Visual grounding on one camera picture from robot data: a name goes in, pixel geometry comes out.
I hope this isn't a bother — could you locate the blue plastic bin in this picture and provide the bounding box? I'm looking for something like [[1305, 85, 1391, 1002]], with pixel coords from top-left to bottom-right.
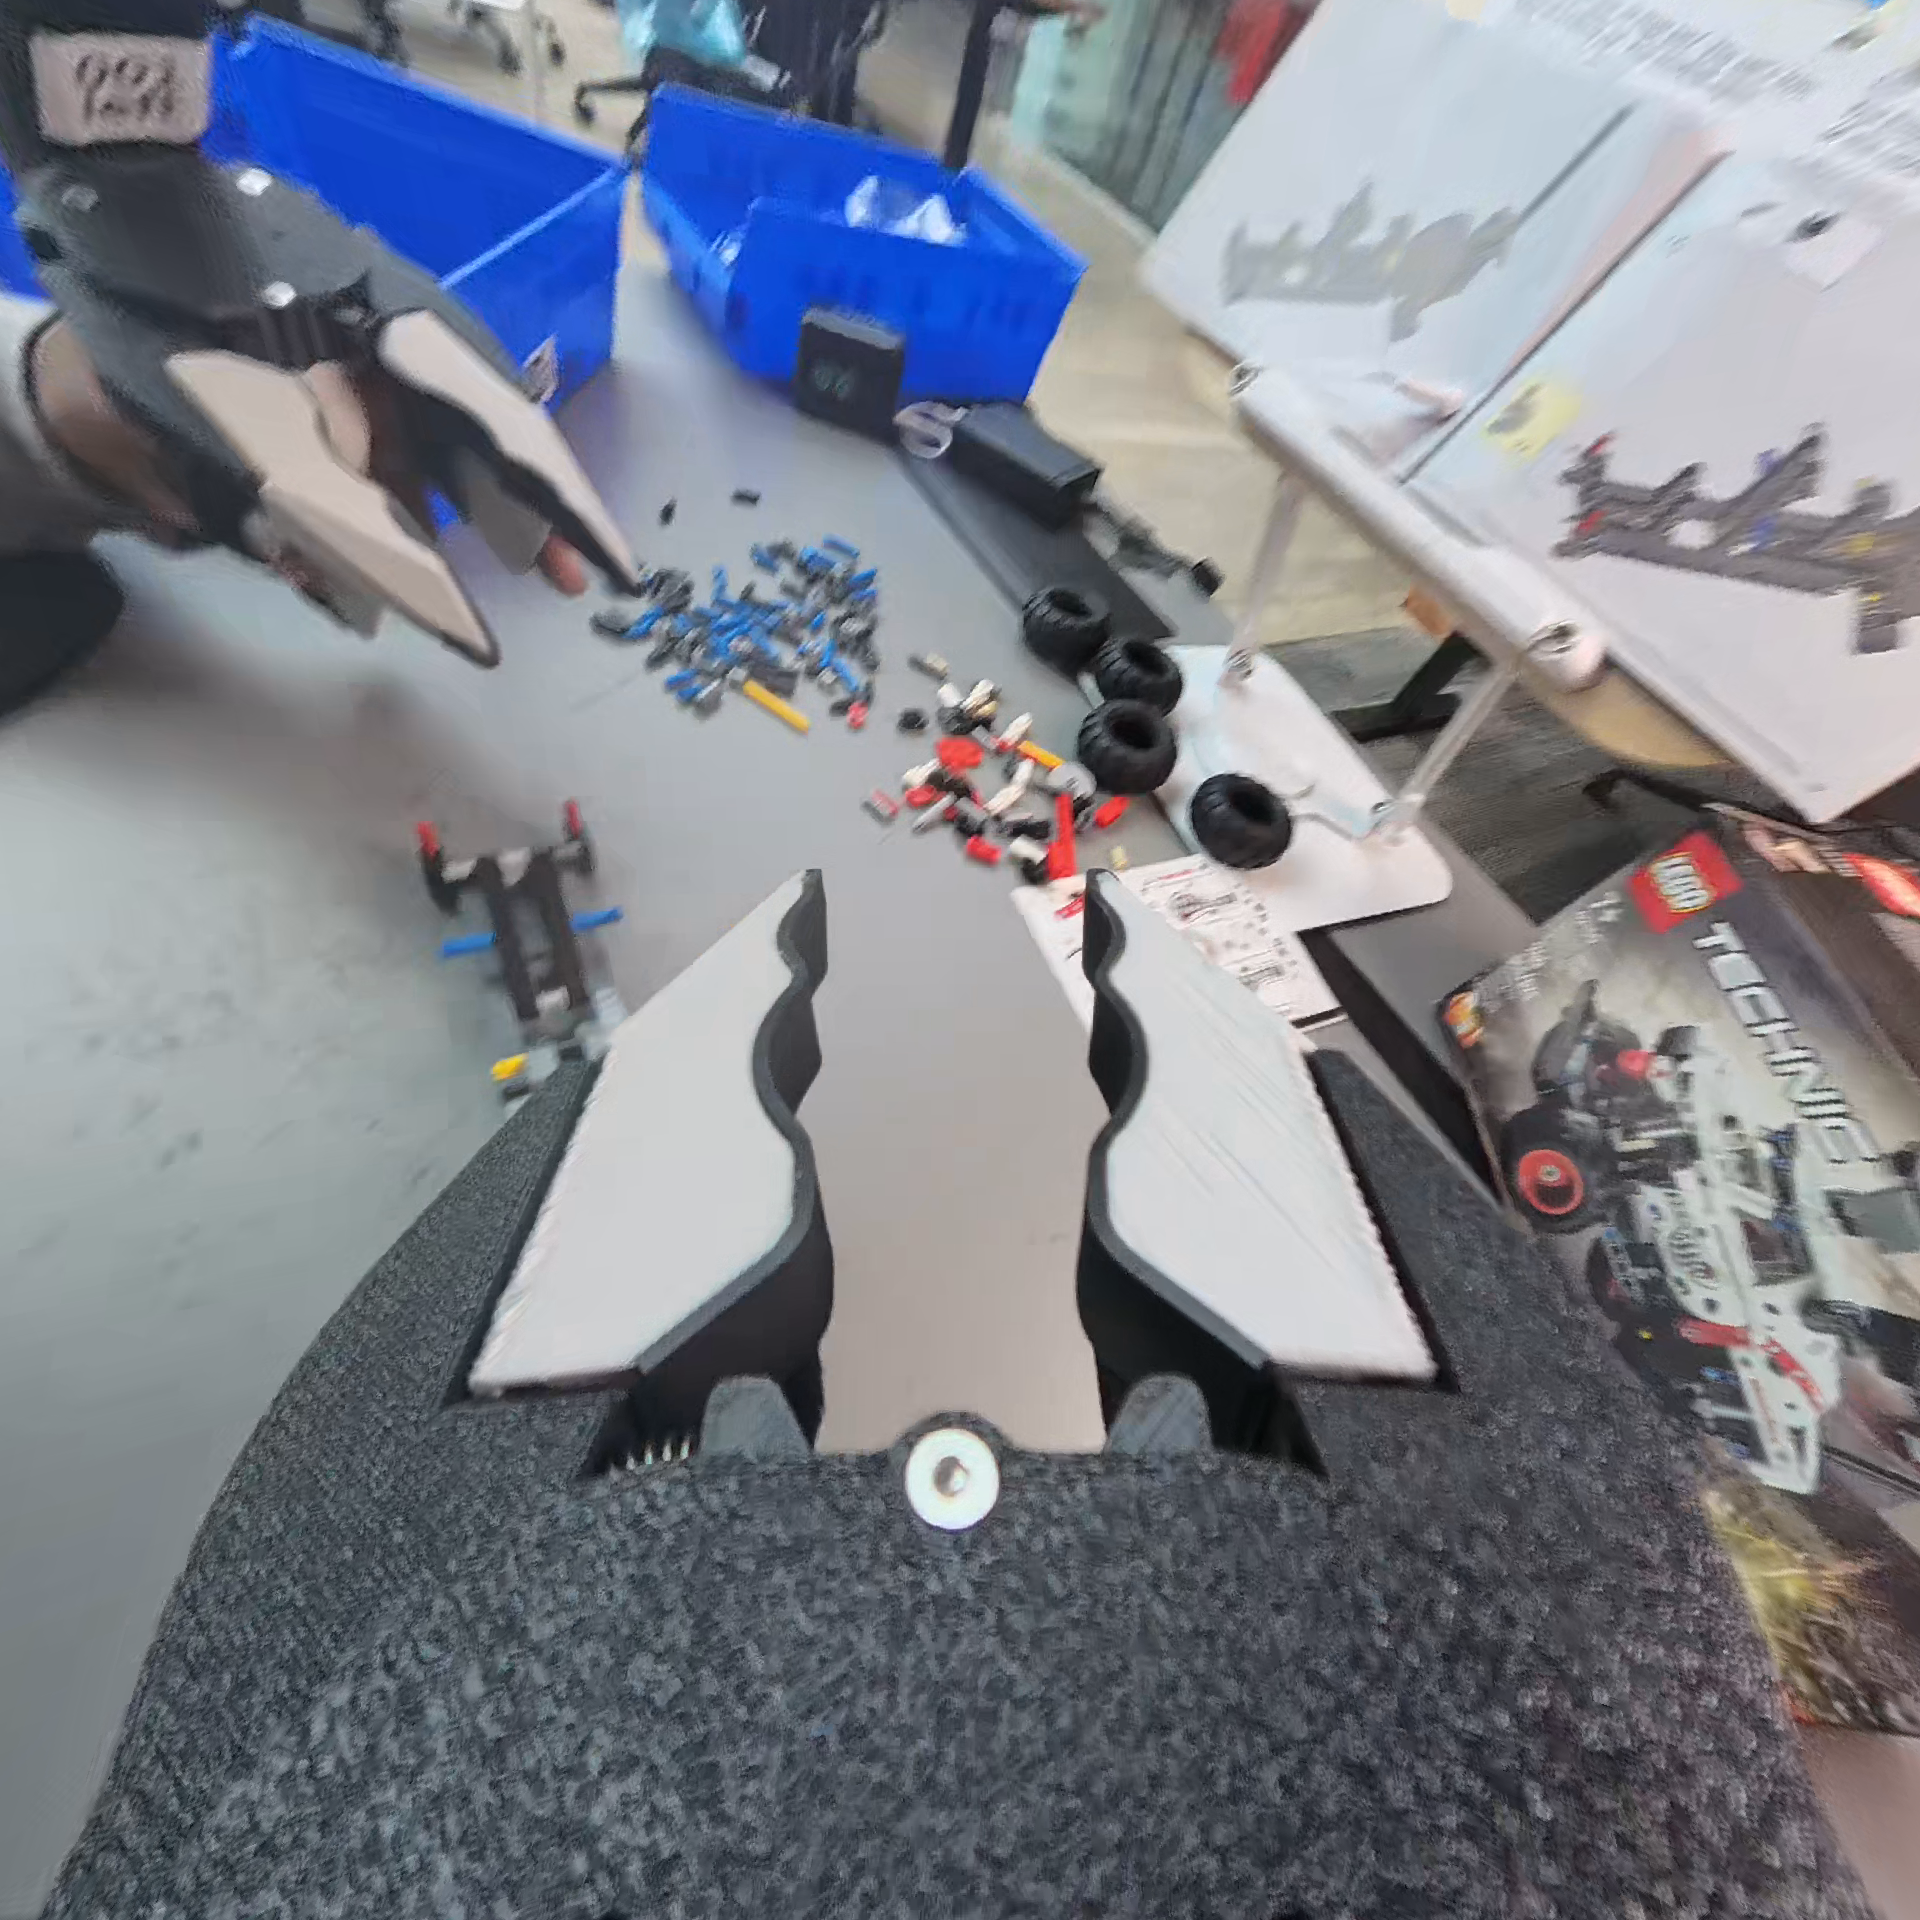
[[0, 12, 631, 412], [641, 85, 1089, 407]]

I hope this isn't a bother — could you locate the black toy tyre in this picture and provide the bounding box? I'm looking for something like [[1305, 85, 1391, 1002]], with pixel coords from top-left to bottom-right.
[[1026, 582, 1114, 673], [1190, 768, 1294, 868], [1089, 637, 1190, 717], [1076, 701, 1185, 797]]

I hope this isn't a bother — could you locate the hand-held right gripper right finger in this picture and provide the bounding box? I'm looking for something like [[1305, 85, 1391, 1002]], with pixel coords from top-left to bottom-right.
[[1076, 870, 1445, 1425]]

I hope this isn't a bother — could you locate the toy sticker sheet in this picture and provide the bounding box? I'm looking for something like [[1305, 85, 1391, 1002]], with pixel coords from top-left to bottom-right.
[[1011, 860, 1347, 1028]]

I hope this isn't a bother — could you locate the toy set box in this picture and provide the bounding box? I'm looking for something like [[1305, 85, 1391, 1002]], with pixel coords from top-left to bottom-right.
[[1439, 814, 1920, 1723]]

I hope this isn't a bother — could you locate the black power adapter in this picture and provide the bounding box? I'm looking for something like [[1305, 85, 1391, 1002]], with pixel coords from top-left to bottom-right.
[[945, 405, 1106, 529], [894, 443, 1177, 647]]

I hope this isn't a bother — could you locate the pile of red white pieces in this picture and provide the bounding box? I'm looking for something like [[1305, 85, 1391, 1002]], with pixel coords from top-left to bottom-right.
[[865, 652, 1136, 886]]

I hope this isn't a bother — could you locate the partly built toy chassis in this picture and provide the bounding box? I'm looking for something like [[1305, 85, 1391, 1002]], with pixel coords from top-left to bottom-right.
[[419, 797, 631, 1102]]

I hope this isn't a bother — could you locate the black power bank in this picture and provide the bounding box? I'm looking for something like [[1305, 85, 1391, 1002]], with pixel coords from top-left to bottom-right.
[[793, 308, 908, 441]]

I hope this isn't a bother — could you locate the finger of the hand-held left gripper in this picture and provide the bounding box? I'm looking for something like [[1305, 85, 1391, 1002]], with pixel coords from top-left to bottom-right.
[[377, 308, 641, 595], [161, 351, 501, 673]]

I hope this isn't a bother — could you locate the white book stand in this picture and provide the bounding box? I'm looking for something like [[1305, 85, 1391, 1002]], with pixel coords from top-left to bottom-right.
[[1164, 361, 1733, 936]]

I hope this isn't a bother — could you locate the grey desk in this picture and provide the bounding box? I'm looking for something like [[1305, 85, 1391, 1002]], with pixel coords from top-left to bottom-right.
[[0, 260, 1920, 1920]]

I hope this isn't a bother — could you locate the person's left hand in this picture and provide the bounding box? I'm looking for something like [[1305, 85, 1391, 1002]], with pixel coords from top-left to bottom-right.
[[28, 322, 597, 597]]

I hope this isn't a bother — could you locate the open instruction booklet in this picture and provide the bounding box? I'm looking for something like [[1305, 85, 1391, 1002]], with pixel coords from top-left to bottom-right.
[[1142, 0, 1920, 826]]

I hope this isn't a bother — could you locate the black adapter cable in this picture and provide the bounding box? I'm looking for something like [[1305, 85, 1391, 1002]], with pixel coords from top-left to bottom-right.
[[1086, 499, 1224, 595]]

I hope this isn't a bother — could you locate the pile of blue black pins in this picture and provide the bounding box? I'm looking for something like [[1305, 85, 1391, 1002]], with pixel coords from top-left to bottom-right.
[[596, 486, 887, 723]]

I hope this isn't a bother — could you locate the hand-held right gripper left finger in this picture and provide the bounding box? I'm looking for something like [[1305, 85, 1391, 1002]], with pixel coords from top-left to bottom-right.
[[465, 870, 836, 1415]]

